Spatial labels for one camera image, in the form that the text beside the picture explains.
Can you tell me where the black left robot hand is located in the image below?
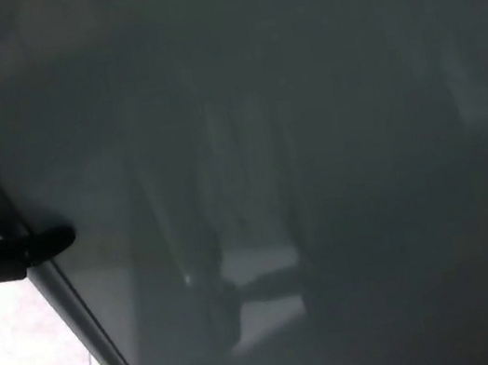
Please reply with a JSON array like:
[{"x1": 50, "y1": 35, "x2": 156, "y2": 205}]
[{"x1": 0, "y1": 166, "x2": 83, "y2": 284}]

